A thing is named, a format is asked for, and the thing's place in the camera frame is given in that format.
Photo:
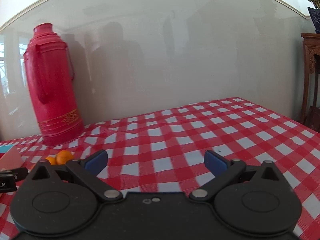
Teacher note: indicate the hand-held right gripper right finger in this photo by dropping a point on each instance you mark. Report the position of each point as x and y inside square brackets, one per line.
[216, 162]

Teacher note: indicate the blue and white vase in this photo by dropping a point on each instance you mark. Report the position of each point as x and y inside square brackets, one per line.
[315, 20]

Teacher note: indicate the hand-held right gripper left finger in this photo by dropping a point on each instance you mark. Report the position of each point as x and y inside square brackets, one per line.
[96, 160]

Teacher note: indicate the carved wooden cabinet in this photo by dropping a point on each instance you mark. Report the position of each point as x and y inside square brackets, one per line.
[312, 80]

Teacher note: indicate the colourful cardboard box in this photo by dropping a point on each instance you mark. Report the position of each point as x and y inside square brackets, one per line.
[11, 158]

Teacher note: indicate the red checkered tablecloth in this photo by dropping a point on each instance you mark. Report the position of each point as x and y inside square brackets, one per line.
[175, 140]

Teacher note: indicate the large orange tangerine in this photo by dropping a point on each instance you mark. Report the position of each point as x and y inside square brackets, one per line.
[64, 156]

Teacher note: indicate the small orange tangerine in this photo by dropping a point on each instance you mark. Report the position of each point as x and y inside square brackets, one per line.
[51, 160]

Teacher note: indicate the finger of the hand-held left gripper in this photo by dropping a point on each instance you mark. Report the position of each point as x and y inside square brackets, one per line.
[17, 173]

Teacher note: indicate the red thermos flask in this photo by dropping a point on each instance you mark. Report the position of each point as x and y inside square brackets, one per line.
[53, 85]

